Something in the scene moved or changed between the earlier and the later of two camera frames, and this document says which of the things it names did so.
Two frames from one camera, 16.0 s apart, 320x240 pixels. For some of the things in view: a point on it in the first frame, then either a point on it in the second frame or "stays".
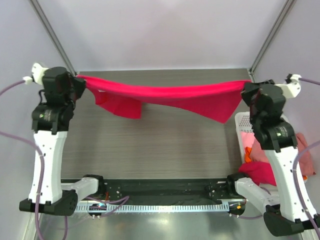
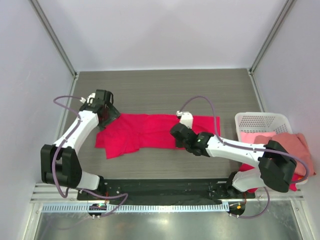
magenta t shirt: (220, 100) -> (129, 131)
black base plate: (170, 191) stays
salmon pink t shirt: (305, 161) stays
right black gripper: (250, 88) -> (179, 144)
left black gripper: (80, 85) -> (113, 115)
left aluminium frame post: (53, 35) stays
